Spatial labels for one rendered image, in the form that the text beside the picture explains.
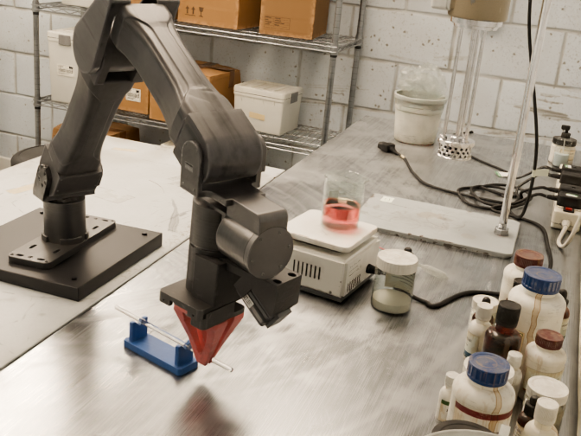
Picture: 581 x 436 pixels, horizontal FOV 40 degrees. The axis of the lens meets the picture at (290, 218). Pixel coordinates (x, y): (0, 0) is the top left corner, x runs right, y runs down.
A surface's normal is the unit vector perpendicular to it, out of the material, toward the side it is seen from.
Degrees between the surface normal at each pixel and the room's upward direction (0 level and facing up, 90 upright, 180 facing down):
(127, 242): 1
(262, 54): 90
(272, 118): 92
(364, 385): 0
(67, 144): 88
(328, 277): 90
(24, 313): 0
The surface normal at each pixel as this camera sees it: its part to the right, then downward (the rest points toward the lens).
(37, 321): 0.09, -0.94
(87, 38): -0.79, 0.16
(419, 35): -0.34, 0.29
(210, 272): -0.61, 0.22
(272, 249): 0.61, 0.36
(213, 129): 0.38, -0.64
